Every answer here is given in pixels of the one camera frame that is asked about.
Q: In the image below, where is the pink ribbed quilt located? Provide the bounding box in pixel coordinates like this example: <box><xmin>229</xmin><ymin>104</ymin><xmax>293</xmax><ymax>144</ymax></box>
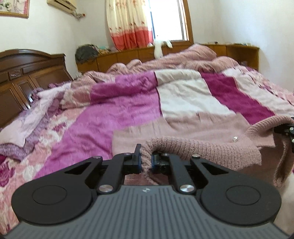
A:
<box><xmin>71</xmin><ymin>44</ymin><xmax>294</xmax><ymax>108</ymax></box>

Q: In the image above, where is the framed wall picture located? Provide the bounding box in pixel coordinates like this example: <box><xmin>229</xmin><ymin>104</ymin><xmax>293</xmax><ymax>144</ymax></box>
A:
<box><xmin>0</xmin><ymin>0</ymin><xmax>30</xmax><ymax>19</ymax></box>

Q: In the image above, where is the dark wooden headboard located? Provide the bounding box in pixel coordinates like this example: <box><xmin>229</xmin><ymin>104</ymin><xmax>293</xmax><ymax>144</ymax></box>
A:
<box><xmin>0</xmin><ymin>49</ymin><xmax>74</xmax><ymax>128</ymax></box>

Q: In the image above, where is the purple patchwork blanket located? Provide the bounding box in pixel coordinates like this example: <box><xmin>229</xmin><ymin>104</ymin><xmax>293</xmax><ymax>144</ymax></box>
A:
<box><xmin>0</xmin><ymin>69</ymin><xmax>294</xmax><ymax>230</ymax></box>

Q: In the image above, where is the pink knit cardigan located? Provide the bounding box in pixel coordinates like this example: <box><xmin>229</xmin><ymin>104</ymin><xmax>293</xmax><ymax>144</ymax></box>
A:
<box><xmin>112</xmin><ymin>113</ymin><xmax>294</xmax><ymax>189</ymax></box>

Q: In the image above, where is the wall air conditioner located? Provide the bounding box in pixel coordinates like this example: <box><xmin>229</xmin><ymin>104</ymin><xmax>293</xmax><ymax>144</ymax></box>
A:
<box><xmin>46</xmin><ymin>0</ymin><xmax>78</xmax><ymax>10</ymax></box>

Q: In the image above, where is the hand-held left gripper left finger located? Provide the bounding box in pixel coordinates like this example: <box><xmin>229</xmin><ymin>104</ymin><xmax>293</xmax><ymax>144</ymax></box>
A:
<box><xmin>64</xmin><ymin>144</ymin><xmax>142</xmax><ymax>195</ymax></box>

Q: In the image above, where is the white plush toy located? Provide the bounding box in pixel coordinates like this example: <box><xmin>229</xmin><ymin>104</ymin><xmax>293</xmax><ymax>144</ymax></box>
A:
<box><xmin>153</xmin><ymin>40</ymin><xmax>173</xmax><ymax>59</ymax></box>

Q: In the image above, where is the lilac pillow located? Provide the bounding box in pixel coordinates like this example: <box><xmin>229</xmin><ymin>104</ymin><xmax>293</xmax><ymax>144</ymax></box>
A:
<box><xmin>0</xmin><ymin>83</ymin><xmax>72</xmax><ymax>148</ymax></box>

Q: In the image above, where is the dark grey bag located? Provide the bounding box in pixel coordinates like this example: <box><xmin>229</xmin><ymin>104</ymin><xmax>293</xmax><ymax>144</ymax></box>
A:
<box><xmin>75</xmin><ymin>44</ymin><xmax>100</xmax><ymax>64</ymax></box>

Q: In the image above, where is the wooden ledge cabinet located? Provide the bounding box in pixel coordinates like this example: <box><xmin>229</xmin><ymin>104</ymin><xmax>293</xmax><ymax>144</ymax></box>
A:
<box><xmin>77</xmin><ymin>42</ymin><xmax>260</xmax><ymax>74</ymax></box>

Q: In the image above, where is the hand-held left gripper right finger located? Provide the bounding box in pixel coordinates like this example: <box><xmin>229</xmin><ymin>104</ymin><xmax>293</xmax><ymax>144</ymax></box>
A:
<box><xmin>150</xmin><ymin>152</ymin><xmax>230</xmax><ymax>195</ymax></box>

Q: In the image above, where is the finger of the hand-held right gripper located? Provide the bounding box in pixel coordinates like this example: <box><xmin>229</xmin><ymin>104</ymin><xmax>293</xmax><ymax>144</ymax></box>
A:
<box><xmin>274</xmin><ymin>117</ymin><xmax>294</xmax><ymax>152</ymax></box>

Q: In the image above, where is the floral red-hem curtain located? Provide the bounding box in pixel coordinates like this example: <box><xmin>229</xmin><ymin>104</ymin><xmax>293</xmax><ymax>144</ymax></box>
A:
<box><xmin>105</xmin><ymin>0</ymin><xmax>154</xmax><ymax>51</ymax></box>

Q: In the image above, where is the wooden framed window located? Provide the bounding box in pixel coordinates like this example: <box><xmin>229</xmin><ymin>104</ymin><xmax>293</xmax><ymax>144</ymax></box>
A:
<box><xmin>149</xmin><ymin>0</ymin><xmax>194</xmax><ymax>44</ymax></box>

